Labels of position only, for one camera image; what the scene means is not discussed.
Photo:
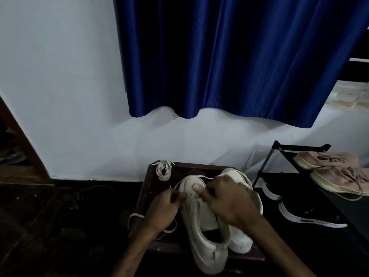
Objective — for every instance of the white shoelace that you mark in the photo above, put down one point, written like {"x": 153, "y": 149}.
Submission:
{"x": 163, "y": 170}
{"x": 135, "y": 216}

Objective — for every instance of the person's left forearm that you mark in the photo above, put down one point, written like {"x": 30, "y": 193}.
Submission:
{"x": 132, "y": 253}

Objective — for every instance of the white window grille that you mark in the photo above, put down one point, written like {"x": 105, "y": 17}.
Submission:
{"x": 350, "y": 95}

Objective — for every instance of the person's right forearm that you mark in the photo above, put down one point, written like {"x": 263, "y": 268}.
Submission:
{"x": 279, "y": 250}

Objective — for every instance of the person's left hand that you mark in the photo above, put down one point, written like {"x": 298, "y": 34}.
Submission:
{"x": 163, "y": 210}

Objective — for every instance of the blue curtain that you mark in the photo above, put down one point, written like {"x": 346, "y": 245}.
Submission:
{"x": 230, "y": 54}

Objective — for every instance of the grey slipper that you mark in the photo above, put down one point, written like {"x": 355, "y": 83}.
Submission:
{"x": 13, "y": 158}

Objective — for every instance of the person's right hand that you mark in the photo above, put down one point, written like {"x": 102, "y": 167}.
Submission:
{"x": 230, "y": 201}

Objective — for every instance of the pink sneaker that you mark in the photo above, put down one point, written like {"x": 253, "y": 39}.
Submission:
{"x": 331, "y": 180}
{"x": 311, "y": 161}

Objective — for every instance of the dark brown plastic stool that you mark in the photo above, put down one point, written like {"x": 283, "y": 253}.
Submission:
{"x": 150, "y": 181}

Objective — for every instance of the brown wooden door frame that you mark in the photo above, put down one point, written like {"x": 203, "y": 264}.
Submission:
{"x": 28, "y": 164}

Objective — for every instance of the black sneaker white sole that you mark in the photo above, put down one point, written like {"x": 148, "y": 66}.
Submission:
{"x": 299, "y": 219}
{"x": 271, "y": 196}

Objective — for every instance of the black shoe rack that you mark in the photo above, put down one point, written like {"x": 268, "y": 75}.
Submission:
{"x": 346, "y": 210}

